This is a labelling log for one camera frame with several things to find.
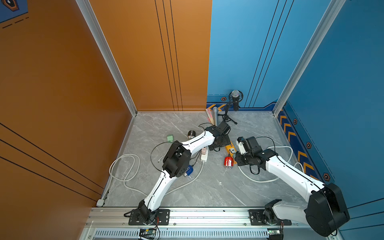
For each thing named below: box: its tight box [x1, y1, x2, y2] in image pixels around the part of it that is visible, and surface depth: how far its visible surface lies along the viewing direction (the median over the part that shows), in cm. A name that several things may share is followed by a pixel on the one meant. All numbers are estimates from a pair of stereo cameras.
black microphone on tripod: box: [217, 89, 244, 125], surface depth 101 cm
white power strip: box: [201, 146, 209, 163], surface depth 94 cm
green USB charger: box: [167, 134, 174, 143], surface depth 104 cm
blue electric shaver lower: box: [184, 165, 194, 176], surface depth 88 cm
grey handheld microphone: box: [212, 106, 219, 127], surface depth 118 cm
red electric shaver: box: [224, 156, 234, 169], surface depth 91 cm
